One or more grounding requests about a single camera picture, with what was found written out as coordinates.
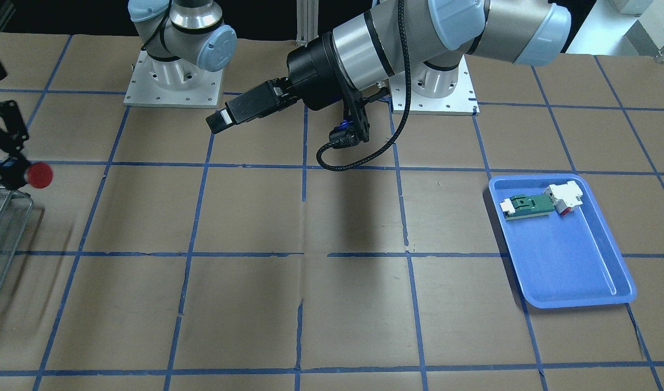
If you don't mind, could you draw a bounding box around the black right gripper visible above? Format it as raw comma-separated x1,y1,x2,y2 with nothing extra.
0,61,30,190

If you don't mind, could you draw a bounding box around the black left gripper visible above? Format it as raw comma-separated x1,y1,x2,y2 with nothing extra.
206,32,360,134

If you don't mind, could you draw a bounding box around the red emergency stop button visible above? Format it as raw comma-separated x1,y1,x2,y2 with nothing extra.
26,162,54,189

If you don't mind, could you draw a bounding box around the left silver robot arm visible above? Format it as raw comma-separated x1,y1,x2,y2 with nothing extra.
206,1,572,144

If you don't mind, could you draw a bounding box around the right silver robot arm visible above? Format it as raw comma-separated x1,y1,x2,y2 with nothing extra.
0,1,237,191

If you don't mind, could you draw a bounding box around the green circuit board module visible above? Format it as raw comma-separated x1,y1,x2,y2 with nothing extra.
499,194,555,220

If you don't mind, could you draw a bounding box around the white plastic connector block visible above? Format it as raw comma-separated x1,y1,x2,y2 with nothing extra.
543,180,583,216

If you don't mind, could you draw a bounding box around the blue plastic tray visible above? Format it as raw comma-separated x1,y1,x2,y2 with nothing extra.
488,173,637,309

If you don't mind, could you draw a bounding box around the silver wire mesh shelf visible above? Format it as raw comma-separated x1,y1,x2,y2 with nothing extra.
0,183,34,290

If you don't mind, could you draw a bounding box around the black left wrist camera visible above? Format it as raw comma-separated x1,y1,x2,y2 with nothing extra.
329,86,390,149

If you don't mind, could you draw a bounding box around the aluminium frame post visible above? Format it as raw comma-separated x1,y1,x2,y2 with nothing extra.
295,0,320,47

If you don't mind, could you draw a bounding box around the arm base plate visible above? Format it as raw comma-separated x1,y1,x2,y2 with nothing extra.
410,55,480,116
123,51,224,109

